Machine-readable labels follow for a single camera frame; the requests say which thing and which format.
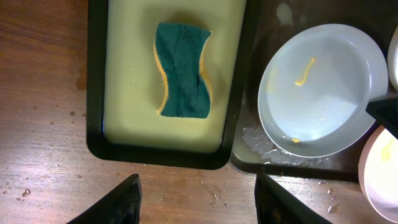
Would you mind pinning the black sponge tray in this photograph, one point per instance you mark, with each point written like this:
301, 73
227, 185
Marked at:
100, 147

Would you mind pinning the cream white plate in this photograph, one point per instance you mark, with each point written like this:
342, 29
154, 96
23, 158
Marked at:
392, 59

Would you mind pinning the pink plate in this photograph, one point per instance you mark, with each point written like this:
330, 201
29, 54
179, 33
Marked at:
377, 173

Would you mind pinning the pale blue plate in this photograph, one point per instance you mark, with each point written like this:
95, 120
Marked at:
314, 92

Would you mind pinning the green yellow scrub sponge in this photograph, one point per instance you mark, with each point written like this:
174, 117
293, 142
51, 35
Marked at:
179, 55

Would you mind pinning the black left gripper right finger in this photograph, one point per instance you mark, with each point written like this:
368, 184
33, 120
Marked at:
276, 205

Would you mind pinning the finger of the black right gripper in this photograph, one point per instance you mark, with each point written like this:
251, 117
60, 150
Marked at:
385, 113

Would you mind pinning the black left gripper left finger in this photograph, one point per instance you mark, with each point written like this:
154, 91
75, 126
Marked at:
120, 206

